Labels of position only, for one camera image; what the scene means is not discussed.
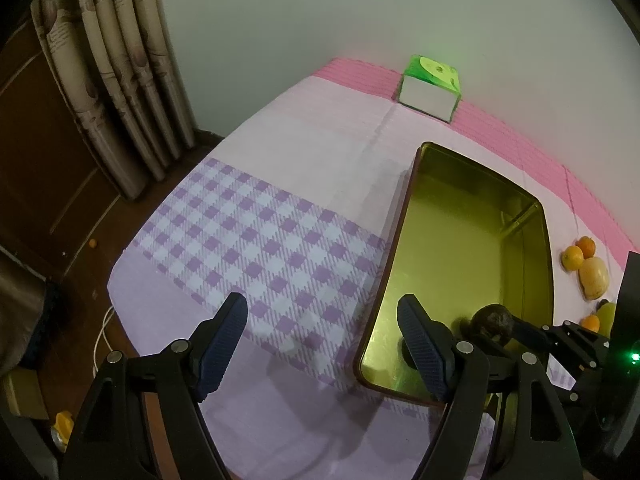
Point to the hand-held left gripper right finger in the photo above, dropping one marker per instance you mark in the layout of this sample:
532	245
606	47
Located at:
425	345

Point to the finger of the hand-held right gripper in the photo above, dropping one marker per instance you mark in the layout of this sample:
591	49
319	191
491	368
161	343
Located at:
530	329
577	372

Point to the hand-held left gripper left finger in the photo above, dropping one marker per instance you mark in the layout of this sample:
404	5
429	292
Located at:
225	340

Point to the dark brown passion fruit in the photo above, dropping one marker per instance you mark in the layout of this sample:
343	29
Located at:
492	321

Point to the yellow-green pear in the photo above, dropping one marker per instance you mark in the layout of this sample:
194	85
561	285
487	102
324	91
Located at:
607	316

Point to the yellow melon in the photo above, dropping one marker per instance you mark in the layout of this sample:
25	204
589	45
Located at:
594	277

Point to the gold metal tin box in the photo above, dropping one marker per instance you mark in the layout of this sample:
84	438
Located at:
450	240

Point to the yellowish orange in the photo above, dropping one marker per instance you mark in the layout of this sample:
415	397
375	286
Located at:
571	259

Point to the orange tangerine with stem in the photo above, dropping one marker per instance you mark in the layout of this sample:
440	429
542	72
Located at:
587	247

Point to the small yellow object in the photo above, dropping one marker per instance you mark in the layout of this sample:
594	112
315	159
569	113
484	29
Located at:
64	422

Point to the pink and purple bed sheet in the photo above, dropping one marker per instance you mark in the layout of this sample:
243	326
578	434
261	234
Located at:
300	160

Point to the dark cloth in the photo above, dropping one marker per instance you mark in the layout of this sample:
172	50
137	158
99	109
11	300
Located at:
25	310

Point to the cardboard box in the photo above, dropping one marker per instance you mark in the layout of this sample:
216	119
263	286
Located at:
25	392

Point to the green tissue box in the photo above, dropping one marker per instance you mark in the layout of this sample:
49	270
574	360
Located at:
425	92

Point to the beige patterned curtain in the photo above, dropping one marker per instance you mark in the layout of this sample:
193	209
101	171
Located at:
100	60

